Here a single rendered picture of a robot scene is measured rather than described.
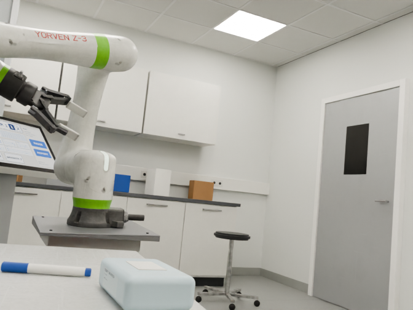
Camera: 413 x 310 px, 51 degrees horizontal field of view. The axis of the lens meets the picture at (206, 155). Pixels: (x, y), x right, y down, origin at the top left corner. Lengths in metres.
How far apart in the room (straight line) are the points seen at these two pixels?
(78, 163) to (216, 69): 4.26
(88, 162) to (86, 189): 0.09
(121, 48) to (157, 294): 1.07
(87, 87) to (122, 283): 1.15
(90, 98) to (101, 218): 0.45
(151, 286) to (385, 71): 4.16
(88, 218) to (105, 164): 0.18
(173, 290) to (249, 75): 5.32
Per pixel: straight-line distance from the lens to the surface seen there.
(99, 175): 1.43
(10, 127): 2.23
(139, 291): 0.55
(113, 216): 1.48
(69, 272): 0.75
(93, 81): 1.63
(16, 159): 2.09
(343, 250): 4.58
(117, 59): 1.49
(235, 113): 5.60
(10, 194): 2.19
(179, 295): 0.57
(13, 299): 0.60
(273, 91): 5.96
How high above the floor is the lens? 0.90
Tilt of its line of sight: 6 degrees up
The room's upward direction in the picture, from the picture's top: 6 degrees clockwise
